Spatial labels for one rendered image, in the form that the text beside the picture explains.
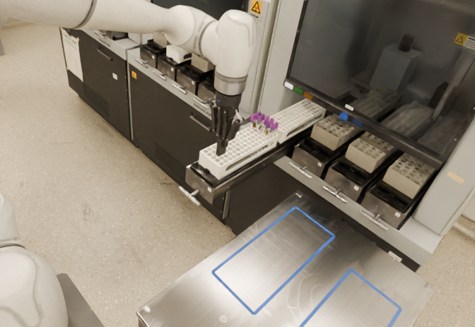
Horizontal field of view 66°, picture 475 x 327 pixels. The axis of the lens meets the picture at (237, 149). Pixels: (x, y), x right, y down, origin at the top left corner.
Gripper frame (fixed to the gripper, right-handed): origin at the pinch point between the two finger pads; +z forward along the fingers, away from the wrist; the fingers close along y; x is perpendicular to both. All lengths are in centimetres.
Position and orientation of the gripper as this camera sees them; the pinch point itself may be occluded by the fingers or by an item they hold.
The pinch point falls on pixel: (221, 145)
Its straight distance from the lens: 115.3
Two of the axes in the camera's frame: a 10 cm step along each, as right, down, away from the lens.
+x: -6.9, 3.7, -6.2
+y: -7.1, -5.1, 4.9
